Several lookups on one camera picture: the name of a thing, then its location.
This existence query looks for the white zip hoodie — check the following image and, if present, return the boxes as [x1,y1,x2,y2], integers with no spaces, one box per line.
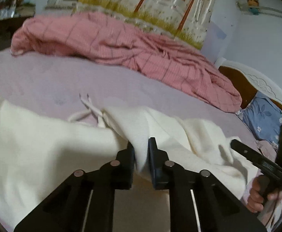
[0,98,257,231]

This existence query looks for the right hand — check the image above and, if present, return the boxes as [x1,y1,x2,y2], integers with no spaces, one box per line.
[246,175,279,214]

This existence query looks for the pink pillow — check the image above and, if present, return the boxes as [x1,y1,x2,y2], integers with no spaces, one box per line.
[256,140,278,162]

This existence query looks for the blue floral pillow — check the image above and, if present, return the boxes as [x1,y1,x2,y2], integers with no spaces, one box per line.
[236,92,282,146]

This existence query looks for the white carved headboard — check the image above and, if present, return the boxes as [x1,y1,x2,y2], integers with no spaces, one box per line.
[214,57,282,111]

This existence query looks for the pink bed sheet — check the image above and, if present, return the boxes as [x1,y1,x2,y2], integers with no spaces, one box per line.
[0,49,256,148]

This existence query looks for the pink plaid quilt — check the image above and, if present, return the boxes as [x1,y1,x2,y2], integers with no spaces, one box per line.
[11,12,242,113]

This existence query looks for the tree print curtain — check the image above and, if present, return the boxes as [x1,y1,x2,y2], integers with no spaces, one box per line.
[76,0,216,49]

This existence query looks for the dark wooden desk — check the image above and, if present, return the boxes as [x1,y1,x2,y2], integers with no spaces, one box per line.
[0,17,29,51]

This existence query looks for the doll wall hanging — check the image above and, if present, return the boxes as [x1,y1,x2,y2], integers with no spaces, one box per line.
[237,0,260,15]

